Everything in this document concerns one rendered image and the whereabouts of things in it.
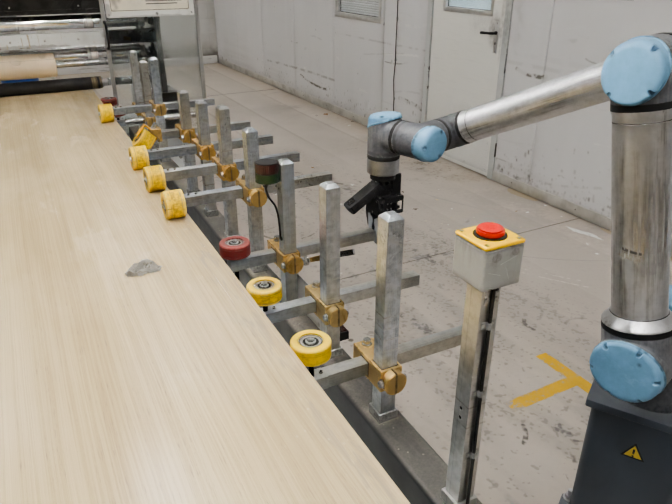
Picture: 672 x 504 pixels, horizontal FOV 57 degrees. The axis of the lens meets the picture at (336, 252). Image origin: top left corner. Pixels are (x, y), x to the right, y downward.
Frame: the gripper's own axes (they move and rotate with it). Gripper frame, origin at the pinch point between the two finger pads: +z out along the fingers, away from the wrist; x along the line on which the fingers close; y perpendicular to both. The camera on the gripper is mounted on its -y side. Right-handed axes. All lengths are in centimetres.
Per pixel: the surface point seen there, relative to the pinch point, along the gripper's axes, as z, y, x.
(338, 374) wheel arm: 1, -38, -52
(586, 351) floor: 83, 117, 11
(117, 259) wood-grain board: -7, -71, 4
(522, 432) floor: 83, 56, -16
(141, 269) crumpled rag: -9, -67, -6
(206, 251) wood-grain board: -7, -50, -1
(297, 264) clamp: -2.2, -28.1, -8.6
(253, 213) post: -6.8, -29.9, 19.2
